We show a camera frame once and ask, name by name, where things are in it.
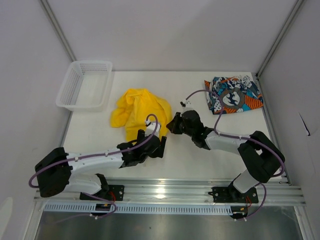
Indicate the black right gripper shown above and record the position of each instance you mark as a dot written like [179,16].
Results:
[173,125]

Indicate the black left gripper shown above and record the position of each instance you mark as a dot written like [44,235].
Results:
[159,151]

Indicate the yellow shorts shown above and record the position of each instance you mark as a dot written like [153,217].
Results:
[132,109]

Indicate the colourful patterned shorts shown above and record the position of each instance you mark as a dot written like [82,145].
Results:
[228,95]

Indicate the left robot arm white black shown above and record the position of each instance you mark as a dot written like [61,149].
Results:
[61,172]

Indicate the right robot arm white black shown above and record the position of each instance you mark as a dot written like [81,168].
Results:
[260,156]

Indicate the white plastic basket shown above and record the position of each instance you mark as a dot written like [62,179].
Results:
[86,86]

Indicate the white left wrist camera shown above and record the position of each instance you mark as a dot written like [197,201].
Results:
[152,128]

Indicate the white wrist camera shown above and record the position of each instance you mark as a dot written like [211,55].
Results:
[152,128]
[186,104]

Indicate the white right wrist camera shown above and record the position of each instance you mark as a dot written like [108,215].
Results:
[186,104]

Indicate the aluminium mounting rail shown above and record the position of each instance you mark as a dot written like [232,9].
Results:
[195,192]

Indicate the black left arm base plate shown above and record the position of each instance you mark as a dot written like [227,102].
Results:
[115,193]

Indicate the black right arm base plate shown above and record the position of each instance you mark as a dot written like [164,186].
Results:
[230,195]

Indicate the slotted grey cable duct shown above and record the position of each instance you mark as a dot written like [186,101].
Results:
[132,208]

